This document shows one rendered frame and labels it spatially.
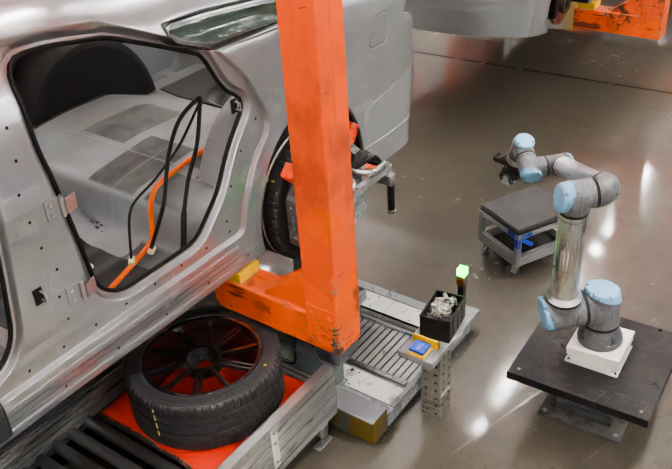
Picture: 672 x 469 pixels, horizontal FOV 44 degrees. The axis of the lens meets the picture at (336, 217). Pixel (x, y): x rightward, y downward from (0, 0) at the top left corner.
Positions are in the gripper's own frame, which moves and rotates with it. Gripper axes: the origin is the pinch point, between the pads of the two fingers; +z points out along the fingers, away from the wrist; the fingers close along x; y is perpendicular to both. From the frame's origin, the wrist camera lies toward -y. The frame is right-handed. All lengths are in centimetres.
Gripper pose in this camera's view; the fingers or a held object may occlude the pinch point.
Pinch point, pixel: (503, 180)
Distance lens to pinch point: 406.9
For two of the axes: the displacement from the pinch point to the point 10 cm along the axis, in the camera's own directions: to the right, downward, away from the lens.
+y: 5.7, 7.2, -3.9
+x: 8.2, -4.8, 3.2
